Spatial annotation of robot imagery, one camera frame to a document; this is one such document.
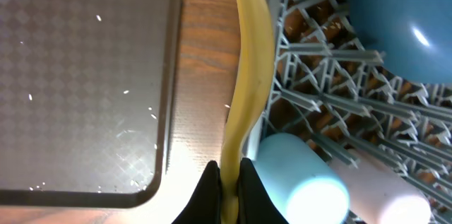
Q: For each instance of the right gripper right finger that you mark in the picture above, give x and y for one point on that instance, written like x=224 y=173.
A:
x=255 y=205

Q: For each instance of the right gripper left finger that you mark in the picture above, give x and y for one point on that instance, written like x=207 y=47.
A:
x=204 y=205

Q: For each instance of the light blue plastic cup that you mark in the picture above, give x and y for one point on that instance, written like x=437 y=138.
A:
x=299 y=183

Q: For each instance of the yellow plastic spoon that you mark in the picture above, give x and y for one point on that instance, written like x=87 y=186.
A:
x=253 y=84

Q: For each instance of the pink plastic cup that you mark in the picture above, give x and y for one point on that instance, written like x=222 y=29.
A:
x=378 y=194

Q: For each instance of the dark blue plate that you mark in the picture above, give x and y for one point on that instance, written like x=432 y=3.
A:
x=414 y=35

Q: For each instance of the grey dishwasher rack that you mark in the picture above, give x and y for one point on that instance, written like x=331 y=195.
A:
x=330 y=89

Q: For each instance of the brown serving tray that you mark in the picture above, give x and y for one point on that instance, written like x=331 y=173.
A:
x=86 y=99

